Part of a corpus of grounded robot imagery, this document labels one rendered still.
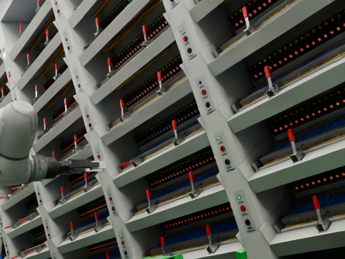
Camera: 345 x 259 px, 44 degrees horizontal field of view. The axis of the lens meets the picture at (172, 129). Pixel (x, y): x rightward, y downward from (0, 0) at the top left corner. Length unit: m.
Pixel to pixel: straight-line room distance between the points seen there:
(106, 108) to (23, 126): 0.68
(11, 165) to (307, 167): 0.87
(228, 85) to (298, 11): 0.35
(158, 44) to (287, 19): 0.53
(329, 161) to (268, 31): 0.39
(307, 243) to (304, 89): 0.41
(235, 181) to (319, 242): 0.30
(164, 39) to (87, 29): 0.66
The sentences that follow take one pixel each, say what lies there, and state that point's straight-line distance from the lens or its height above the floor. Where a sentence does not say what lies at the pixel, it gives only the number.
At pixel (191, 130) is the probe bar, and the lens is 1.52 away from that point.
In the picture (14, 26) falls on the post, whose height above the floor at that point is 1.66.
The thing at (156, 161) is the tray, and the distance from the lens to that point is 1.59.
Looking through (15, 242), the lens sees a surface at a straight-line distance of 3.12.
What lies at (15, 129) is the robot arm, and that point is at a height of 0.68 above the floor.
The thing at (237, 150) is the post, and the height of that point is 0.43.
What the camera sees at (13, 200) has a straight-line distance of 2.92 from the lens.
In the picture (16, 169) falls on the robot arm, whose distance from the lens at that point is 1.43.
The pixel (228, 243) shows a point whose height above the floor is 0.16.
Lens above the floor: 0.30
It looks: 11 degrees up
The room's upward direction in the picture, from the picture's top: 18 degrees counter-clockwise
